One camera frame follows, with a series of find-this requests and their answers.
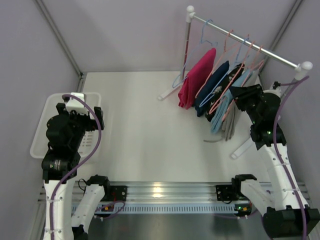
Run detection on grey trousers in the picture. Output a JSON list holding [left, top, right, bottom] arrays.
[[203, 100, 240, 143]]

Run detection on pink wire hanger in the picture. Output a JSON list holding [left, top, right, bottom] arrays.
[[221, 44, 265, 121]]

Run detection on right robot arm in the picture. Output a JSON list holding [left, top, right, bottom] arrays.
[[229, 84, 320, 239]]

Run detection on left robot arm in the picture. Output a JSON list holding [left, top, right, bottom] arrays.
[[41, 103, 111, 240]]

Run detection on black patterned trousers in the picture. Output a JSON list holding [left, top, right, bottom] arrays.
[[205, 63, 244, 122]]

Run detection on light blue trousers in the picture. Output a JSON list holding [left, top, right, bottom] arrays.
[[210, 69, 259, 134]]

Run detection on navy blue trousers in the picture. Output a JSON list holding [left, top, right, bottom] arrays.
[[194, 60, 230, 117]]

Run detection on magenta trousers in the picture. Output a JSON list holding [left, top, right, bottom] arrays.
[[178, 48, 217, 110]]

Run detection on blue hanger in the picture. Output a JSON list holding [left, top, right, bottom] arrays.
[[198, 34, 250, 109], [171, 18, 218, 90]]

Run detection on blue hanger far left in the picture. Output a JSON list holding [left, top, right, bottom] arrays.
[[171, 18, 218, 90]]

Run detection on white plastic basket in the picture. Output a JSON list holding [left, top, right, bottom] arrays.
[[30, 92, 104, 169]]

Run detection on white metal clothes rack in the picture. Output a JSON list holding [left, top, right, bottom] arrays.
[[157, 5, 313, 160]]

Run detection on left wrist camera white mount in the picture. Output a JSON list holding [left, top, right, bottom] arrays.
[[64, 92, 89, 115]]

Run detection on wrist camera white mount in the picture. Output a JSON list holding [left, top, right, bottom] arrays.
[[265, 81, 286, 98], [64, 92, 89, 115]]

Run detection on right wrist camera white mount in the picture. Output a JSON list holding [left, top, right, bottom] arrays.
[[265, 81, 286, 98]]

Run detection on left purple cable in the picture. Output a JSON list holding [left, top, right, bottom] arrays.
[[48, 92, 126, 236]]

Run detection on white slotted cable duct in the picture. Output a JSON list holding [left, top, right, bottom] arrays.
[[71, 202, 253, 216]]

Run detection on aluminium mounting rail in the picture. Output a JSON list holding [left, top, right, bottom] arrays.
[[37, 180, 311, 203]]

